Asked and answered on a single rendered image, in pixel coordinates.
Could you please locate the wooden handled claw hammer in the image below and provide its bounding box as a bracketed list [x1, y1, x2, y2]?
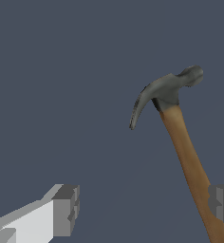
[128, 65, 224, 243]

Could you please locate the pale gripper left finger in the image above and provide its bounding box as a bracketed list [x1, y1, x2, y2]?
[0, 183, 81, 243]

